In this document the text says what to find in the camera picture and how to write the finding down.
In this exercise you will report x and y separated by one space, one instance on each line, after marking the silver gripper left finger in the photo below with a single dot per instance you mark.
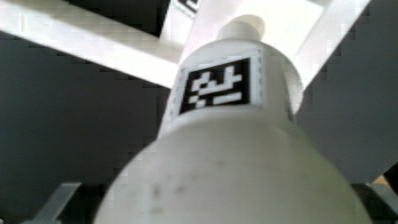
50 211

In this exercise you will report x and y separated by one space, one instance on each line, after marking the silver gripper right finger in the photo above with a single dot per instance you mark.
379 199

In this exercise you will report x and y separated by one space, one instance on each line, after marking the white lamp bulb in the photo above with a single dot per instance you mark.
232 170

